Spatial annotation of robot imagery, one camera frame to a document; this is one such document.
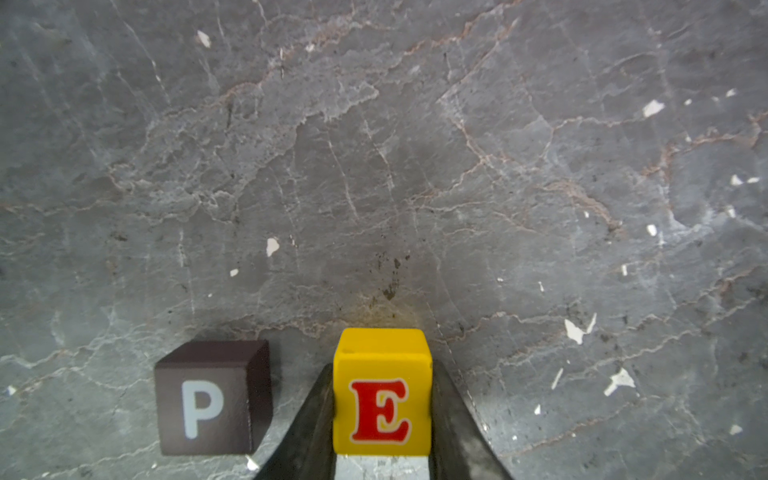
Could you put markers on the yellow E block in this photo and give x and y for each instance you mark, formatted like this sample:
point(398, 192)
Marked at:
point(382, 383)

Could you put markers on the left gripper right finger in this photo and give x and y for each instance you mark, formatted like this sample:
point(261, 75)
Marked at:
point(458, 447)

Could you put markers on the dark brown P block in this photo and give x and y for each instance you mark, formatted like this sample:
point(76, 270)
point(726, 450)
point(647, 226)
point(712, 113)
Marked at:
point(214, 398)

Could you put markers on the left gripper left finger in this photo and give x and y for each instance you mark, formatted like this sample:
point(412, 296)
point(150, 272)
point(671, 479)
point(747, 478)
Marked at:
point(306, 451)

